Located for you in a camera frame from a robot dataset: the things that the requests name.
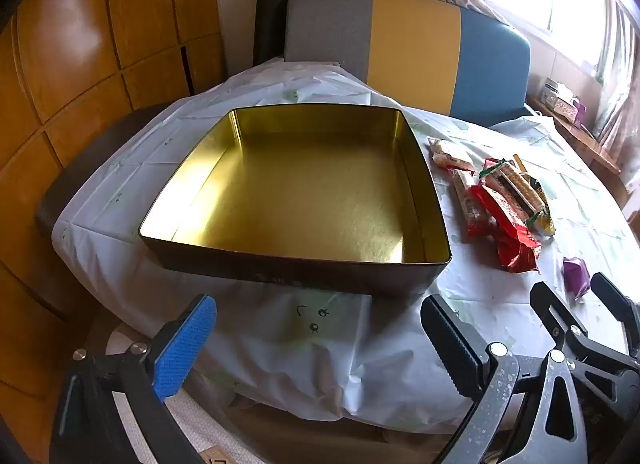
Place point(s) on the green cracker packet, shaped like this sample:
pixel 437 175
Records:
pixel 510 186

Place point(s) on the patterned tissue box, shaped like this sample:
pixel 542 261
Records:
pixel 565 109

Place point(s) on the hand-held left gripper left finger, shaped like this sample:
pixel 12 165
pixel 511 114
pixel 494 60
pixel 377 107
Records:
pixel 182 349

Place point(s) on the grey yellow blue sofa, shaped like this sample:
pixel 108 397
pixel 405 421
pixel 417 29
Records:
pixel 415 44

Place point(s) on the purple snack packet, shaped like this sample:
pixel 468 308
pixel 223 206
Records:
pixel 575 276

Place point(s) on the yellow green snack bag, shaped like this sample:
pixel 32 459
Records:
pixel 545 221

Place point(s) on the red foil snack bag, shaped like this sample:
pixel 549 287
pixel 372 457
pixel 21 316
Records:
pixel 505 239

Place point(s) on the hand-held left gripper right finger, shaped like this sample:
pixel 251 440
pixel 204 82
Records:
pixel 452 349

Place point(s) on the black rolled mat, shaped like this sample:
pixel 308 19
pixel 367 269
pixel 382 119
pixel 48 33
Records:
pixel 270 19

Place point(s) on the green white tissue box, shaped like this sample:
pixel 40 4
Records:
pixel 555 89

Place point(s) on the white plastic tablecloth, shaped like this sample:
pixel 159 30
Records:
pixel 275 339

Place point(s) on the puffed rice bar packet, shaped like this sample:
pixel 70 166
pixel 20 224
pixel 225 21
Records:
pixel 450 154

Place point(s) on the sesame bar packet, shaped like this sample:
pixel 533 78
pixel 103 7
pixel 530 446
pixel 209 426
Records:
pixel 465 204

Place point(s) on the wooden wardrobe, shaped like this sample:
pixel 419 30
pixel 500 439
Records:
pixel 75 44

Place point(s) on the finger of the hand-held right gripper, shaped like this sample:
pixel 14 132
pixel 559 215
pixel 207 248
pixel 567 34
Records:
pixel 612 301
pixel 541 300

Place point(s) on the wooden side table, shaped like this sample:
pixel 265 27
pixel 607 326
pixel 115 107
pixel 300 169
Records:
pixel 590 144

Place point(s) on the hanging floral curtain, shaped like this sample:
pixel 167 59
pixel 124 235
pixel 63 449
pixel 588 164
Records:
pixel 622 84

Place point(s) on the purple box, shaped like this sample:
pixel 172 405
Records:
pixel 580 113

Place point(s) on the gold tin box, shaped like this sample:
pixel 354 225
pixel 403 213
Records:
pixel 300 194

